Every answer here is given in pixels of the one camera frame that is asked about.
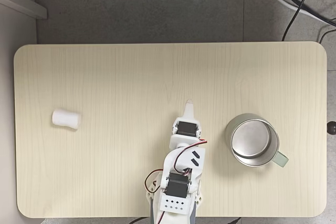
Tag white dressing roll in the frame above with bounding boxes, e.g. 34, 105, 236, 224
51, 108, 82, 132

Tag metal cup green handle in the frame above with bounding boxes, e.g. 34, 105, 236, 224
225, 113, 290, 168

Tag black cable under table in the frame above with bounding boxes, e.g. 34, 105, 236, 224
128, 216, 151, 224

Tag short black cable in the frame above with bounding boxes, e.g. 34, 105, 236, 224
318, 28, 336, 44

